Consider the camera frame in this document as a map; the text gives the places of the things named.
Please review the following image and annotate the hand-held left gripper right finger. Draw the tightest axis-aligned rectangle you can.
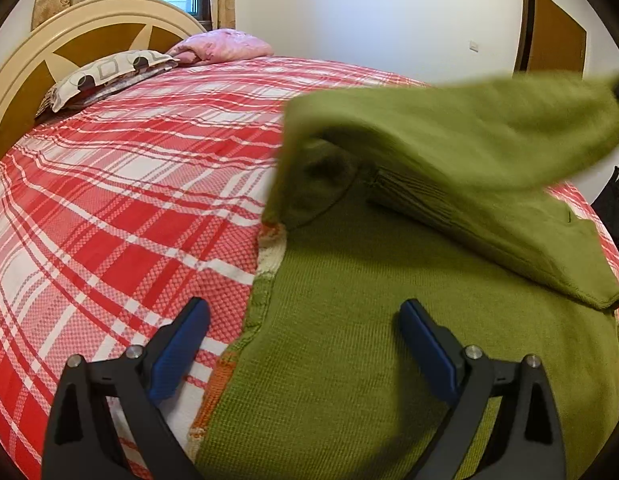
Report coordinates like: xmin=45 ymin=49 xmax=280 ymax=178
xmin=399 ymin=299 xmax=567 ymax=480

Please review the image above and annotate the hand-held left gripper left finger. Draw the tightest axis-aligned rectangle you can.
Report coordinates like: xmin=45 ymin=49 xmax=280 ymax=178
xmin=42 ymin=297 xmax=211 ymax=480

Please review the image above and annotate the green striped knit sweater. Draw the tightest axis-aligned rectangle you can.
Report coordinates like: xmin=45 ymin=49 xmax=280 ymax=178
xmin=190 ymin=71 xmax=619 ymax=480

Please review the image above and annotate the brown wooden door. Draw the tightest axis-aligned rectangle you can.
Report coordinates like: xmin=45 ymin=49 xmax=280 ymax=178
xmin=513 ymin=0 xmax=587 ymax=79

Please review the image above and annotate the large black bag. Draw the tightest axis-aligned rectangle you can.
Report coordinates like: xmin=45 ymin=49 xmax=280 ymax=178
xmin=589 ymin=162 xmax=619 ymax=261

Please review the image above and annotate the red plaid bed sheet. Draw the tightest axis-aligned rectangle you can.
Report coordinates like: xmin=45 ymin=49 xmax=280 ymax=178
xmin=0 ymin=55 xmax=619 ymax=480

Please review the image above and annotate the patterned pillow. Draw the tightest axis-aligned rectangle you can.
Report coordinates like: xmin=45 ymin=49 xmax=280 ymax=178
xmin=37 ymin=49 xmax=180 ymax=118

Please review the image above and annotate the cream wooden headboard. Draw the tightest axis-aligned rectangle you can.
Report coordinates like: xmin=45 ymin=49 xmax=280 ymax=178
xmin=0 ymin=0 xmax=208 ymax=171

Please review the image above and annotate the pink pillow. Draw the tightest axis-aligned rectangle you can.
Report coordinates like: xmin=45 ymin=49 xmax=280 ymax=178
xmin=166 ymin=29 xmax=274 ymax=65

